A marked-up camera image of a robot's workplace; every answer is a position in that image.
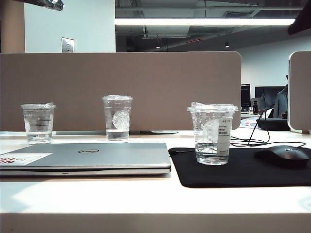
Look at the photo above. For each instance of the clear cup with white label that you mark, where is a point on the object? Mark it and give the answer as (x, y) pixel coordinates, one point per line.
(206, 145)

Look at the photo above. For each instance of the brown partition with white edge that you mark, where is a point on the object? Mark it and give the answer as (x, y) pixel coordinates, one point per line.
(301, 92)

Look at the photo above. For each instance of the wide brown desk partition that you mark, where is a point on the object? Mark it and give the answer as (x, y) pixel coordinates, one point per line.
(145, 77)

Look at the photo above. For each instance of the metal wall switch plate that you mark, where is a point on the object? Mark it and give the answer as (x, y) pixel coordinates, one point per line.
(68, 44)

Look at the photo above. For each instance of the tall clear Starbucks logo cup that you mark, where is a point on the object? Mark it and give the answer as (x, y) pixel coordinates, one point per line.
(116, 114)

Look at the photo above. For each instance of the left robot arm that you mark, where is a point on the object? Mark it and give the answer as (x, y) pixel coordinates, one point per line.
(48, 3)

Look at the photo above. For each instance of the wide dark computer monitor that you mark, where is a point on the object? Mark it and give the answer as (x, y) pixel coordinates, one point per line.
(267, 93)

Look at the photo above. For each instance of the black round pouch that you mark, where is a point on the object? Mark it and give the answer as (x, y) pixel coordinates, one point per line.
(274, 123)

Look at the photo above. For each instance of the long white ceiling light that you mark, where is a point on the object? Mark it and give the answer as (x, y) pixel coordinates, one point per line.
(206, 21)

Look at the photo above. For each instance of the grey partition foot plate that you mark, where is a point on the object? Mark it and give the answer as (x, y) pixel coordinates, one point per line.
(158, 132)

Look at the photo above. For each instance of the colourful printed paper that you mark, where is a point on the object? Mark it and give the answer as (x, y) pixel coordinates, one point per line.
(247, 122)

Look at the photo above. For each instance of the grey jacket on chair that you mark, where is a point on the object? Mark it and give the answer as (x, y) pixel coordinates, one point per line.
(281, 104)

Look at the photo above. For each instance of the black mouse pad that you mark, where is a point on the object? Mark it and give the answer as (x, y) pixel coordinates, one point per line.
(243, 172)

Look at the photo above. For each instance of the dark drink bottle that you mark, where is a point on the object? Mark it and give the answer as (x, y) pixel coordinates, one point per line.
(255, 108)

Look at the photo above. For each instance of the wide clear plastic cup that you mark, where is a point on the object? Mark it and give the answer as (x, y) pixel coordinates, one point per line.
(39, 126)

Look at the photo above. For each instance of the narrow dark computer monitor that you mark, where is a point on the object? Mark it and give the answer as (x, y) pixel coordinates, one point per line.
(246, 94)

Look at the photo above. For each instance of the black computer mouse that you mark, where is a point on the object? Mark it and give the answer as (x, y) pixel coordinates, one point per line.
(284, 155)

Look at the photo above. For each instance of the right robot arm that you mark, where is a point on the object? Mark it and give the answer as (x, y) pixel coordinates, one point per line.
(302, 19)

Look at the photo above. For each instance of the silver Dell laptop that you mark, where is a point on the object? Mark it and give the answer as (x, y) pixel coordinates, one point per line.
(109, 157)

